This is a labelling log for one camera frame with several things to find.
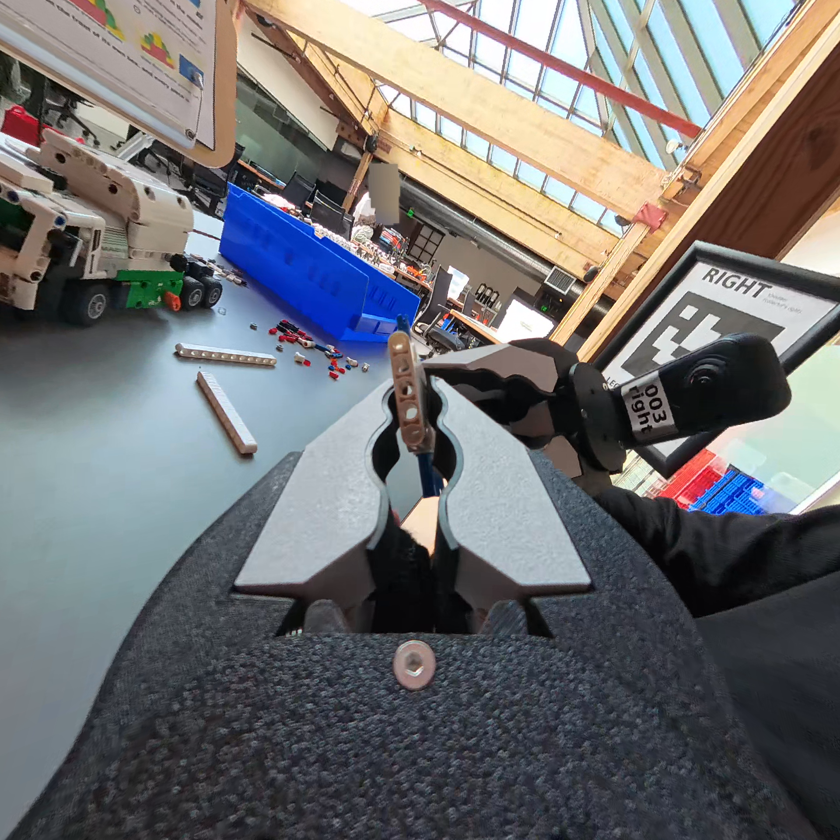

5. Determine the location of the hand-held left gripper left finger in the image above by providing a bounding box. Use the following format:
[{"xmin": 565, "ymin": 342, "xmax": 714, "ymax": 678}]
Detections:
[{"xmin": 234, "ymin": 381, "xmax": 402, "ymax": 609}]

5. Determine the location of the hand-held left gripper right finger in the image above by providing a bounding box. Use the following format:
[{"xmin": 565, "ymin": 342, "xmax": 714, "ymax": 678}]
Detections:
[{"xmin": 429, "ymin": 378, "xmax": 592, "ymax": 612}]

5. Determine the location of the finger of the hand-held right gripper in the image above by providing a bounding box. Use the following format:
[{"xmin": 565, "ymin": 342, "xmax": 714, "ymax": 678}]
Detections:
[
  {"xmin": 508, "ymin": 394, "xmax": 585, "ymax": 480},
  {"xmin": 420, "ymin": 342, "xmax": 560, "ymax": 409}
]

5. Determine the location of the person's right forearm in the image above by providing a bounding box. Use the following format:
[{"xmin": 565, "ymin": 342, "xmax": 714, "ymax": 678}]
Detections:
[{"xmin": 589, "ymin": 484, "xmax": 840, "ymax": 619}]

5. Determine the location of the pile of small lego pieces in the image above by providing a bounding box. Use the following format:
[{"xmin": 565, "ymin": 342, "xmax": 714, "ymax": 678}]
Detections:
[{"xmin": 248, "ymin": 319, "xmax": 372, "ymax": 381}]

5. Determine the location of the long white lego beam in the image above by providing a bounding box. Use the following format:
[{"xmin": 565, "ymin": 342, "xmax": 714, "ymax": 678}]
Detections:
[{"xmin": 174, "ymin": 342, "xmax": 278, "ymax": 368}]

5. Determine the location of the white and green lego truck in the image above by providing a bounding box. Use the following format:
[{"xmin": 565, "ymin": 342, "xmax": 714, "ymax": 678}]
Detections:
[{"xmin": 0, "ymin": 127, "xmax": 224, "ymax": 328}]

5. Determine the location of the black framed tag sign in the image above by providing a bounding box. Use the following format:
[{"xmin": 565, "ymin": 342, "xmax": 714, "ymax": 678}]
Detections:
[{"xmin": 591, "ymin": 241, "xmax": 840, "ymax": 479}]

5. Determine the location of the red storage bin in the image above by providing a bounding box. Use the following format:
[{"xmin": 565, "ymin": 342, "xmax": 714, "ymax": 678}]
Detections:
[{"xmin": 656, "ymin": 449, "xmax": 719, "ymax": 509}]

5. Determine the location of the blue storage bin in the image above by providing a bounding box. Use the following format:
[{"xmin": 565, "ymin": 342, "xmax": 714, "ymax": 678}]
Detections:
[{"xmin": 688, "ymin": 467, "xmax": 770, "ymax": 517}]

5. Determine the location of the blue plastic bin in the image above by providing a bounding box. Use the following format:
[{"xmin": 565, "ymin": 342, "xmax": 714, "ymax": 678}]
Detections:
[{"xmin": 218, "ymin": 182, "xmax": 421, "ymax": 343}]

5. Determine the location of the black office chair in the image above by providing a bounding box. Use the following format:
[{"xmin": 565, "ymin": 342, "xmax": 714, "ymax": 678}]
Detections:
[{"xmin": 309, "ymin": 191, "xmax": 356, "ymax": 238}]

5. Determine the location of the person's torso in black clothing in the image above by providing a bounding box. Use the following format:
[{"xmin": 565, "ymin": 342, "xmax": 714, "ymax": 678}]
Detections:
[{"xmin": 692, "ymin": 577, "xmax": 840, "ymax": 840}]

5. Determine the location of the instruction sheet on wooden board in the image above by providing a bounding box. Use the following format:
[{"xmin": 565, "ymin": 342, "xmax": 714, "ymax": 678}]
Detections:
[{"xmin": 0, "ymin": 0, "xmax": 239, "ymax": 169}]

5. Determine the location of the red plastic box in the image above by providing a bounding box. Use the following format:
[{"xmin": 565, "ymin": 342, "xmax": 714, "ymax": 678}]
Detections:
[{"xmin": 0, "ymin": 105, "xmax": 48, "ymax": 147}]

